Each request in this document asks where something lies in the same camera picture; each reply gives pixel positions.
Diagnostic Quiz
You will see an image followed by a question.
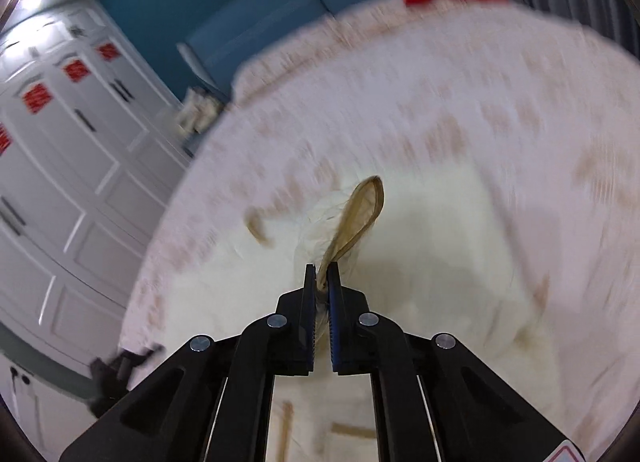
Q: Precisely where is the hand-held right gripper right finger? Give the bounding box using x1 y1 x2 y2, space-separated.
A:
327 262 587 462

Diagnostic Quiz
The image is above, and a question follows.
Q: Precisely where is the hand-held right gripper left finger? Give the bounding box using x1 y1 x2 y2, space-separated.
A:
60 264 317 462

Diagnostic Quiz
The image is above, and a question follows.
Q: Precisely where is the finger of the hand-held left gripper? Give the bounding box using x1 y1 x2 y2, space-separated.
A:
119 344 164 379

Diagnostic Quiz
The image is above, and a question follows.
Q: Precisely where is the cream quilted padded jacket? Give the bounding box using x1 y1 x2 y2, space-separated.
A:
160 174 571 462

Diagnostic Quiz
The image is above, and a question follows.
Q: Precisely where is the pile of cream clothes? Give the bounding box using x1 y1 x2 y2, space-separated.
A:
177 87 224 136

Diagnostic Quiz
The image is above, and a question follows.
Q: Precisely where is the white panelled wardrobe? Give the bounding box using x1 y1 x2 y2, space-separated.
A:
0 0 195 378

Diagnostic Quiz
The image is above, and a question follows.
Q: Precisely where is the bed with pink floral bedspread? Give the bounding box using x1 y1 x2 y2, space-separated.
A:
117 0 640 462

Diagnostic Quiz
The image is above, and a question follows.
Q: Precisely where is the blue upholstered headboard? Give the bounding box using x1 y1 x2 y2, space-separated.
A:
177 0 483 103

